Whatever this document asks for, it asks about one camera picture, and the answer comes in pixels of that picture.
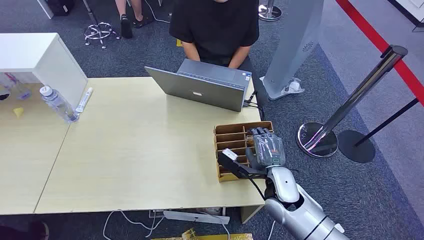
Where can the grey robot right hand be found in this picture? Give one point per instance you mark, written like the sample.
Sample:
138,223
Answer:
270,149

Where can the person's left forearm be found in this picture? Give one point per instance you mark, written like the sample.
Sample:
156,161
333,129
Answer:
239,57

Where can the person's right forearm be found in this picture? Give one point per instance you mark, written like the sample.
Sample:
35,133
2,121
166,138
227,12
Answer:
191,52

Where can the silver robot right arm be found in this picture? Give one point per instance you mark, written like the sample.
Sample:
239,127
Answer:
298,212

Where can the wooden compartment card box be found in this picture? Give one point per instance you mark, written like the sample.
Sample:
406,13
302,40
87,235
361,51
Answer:
232,137

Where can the person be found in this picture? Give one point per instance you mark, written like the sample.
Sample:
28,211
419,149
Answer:
215,26

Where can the bystander person's legs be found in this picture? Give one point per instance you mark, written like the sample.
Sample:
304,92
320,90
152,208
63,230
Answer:
126,23

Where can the clear plastic wrap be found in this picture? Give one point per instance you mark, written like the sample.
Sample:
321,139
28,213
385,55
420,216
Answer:
294,86

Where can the grey open laptop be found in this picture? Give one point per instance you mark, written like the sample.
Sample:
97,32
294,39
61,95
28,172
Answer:
202,91

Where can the white power strip bar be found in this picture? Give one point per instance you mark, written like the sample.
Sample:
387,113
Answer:
195,217

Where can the gold wrapped box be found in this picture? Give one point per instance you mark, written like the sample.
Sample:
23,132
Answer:
212,236

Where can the grey standing kiosk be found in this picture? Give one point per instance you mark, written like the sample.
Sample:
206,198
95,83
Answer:
293,46

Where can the red barrier belt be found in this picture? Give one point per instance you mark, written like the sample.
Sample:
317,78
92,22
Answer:
377,41

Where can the white tube with cap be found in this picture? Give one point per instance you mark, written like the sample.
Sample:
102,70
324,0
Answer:
84,100

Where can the white cabinet corner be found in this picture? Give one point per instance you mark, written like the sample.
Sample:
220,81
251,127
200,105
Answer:
409,10

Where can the chrome chair base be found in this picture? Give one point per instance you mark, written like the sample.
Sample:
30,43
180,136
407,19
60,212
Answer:
99,32

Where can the clear plastic water bottle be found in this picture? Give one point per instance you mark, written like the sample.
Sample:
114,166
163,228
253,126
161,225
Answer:
59,105

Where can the white box shelf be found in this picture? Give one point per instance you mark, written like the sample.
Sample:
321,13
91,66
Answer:
43,59

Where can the black shoe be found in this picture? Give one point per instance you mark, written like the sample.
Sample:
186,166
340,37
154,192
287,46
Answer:
36,230

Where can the black bag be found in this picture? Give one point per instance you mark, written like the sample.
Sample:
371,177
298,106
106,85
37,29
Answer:
61,6

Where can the small yellow object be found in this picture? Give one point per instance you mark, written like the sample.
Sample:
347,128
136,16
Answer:
19,112

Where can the clear bottle with purple cap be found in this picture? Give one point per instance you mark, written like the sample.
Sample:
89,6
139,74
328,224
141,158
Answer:
18,87

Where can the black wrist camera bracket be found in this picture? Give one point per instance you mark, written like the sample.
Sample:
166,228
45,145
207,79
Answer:
235,165

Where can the black stanchion post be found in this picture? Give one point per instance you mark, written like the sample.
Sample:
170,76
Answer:
357,147

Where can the chrome stanchion post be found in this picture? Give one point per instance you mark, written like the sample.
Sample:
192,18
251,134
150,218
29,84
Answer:
351,99

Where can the chrome round pedestal base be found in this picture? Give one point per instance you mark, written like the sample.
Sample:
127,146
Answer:
270,12

